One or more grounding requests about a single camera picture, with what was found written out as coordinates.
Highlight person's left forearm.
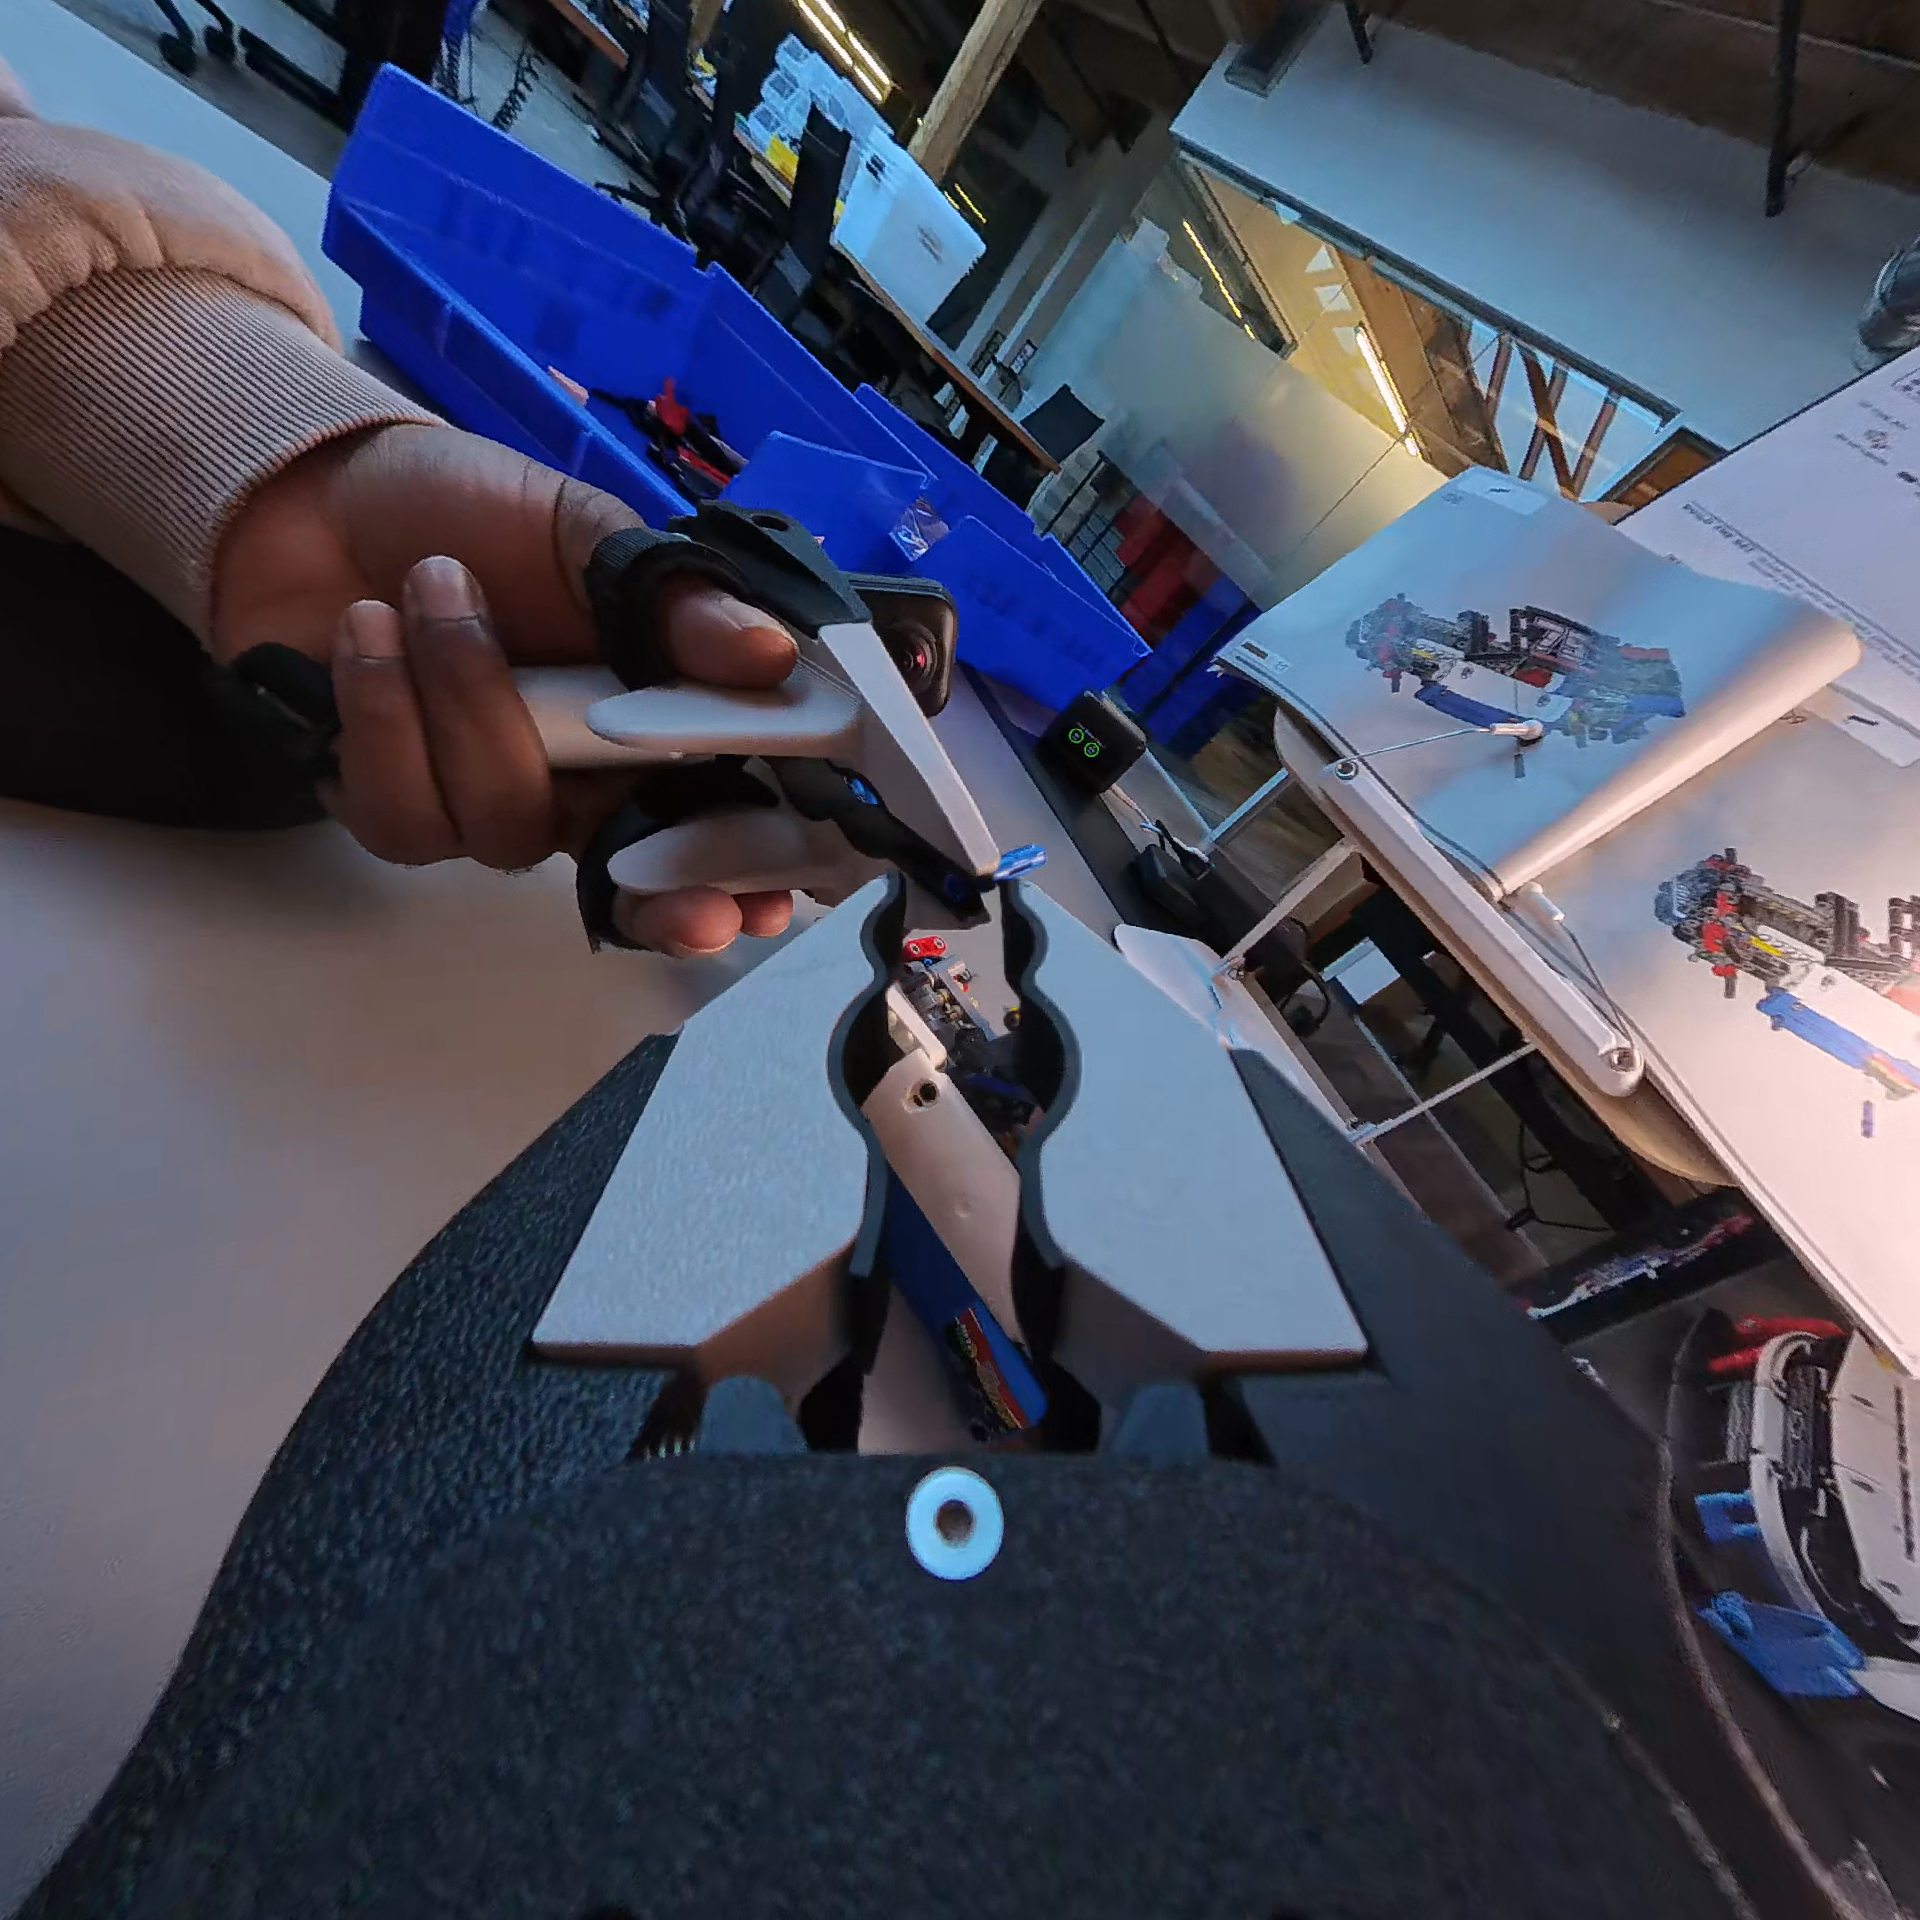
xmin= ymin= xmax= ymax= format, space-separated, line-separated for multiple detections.
xmin=0 ymin=62 xmax=437 ymax=648

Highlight lego car model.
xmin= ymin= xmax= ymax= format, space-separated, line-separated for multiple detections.
xmin=869 ymin=922 xmax=1073 ymax=1440

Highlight blue plastic bin white label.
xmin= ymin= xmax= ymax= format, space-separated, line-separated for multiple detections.
xmin=662 ymin=264 xmax=966 ymax=532

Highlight black office chair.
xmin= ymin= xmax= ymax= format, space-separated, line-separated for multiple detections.
xmin=747 ymin=100 xmax=862 ymax=328

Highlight white printed paper sheet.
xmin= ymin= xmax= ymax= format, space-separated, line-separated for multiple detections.
xmin=1618 ymin=347 xmax=1920 ymax=726

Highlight black cable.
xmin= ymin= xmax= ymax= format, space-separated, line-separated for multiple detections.
xmin=1243 ymin=931 xmax=1340 ymax=1037

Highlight shelf with small bins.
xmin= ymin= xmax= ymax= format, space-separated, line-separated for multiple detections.
xmin=1118 ymin=497 xmax=1264 ymax=756

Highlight small black device green lights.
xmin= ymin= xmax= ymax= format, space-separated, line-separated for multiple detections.
xmin=1044 ymin=687 xmax=1152 ymax=799

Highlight dark lego set box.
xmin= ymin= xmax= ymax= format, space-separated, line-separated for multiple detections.
xmin=1515 ymin=1198 xmax=1920 ymax=1920

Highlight white book stand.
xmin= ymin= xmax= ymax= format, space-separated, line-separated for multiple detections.
xmin=1114 ymin=662 xmax=1728 ymax=1191

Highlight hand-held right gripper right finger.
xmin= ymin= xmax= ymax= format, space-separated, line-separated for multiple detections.
xmin=1007 ymin=880 xmax=1367 ymax=1423

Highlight person's left hand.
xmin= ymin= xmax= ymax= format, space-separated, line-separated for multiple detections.
xmin=204 ymin=421 xmax=804 ymax=962

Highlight black power adapter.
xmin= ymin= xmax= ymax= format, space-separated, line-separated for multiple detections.
xmin=1127 ymin=820 xmax=1277 ymax=962

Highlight white storage boxes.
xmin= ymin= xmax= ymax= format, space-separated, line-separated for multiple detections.
xmin=830 ymin=127 xmax=994 ymax=280

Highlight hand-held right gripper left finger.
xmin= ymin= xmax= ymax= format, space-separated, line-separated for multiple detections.
xmin=531 ymin=873 xmax=909 ymax=1416

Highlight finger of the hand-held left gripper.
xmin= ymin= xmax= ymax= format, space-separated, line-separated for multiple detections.
xmin=768 ymin=762 xmax=990 ymax=916
xmin=817 ymin=618 xmax=1002 ymax=880

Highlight lego instruction booklet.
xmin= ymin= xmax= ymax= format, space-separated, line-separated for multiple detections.
xmin=1221 ymin=465 xmax=1920 ymax=1377

